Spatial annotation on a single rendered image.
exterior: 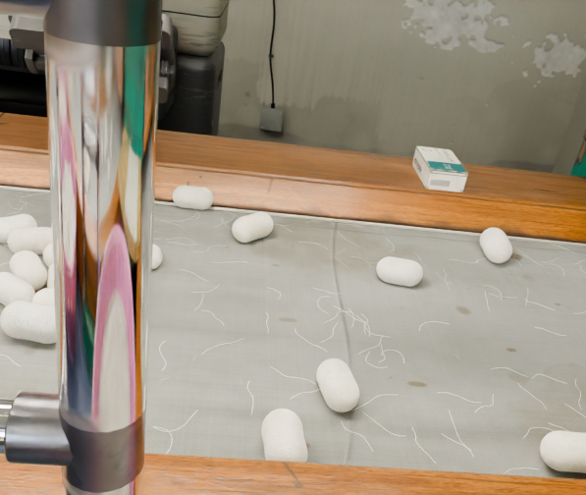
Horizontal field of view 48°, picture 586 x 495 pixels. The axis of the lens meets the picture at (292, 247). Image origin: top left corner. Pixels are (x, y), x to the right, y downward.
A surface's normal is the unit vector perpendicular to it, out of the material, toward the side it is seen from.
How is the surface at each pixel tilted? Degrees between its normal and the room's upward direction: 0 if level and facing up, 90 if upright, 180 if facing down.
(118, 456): 90
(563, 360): 0
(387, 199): 45
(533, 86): 89
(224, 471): 0
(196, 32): 90
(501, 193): 0
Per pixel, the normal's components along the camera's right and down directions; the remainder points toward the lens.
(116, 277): 0.49, 0.46
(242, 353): 0.13, -0.88
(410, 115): 0.00, 0.47
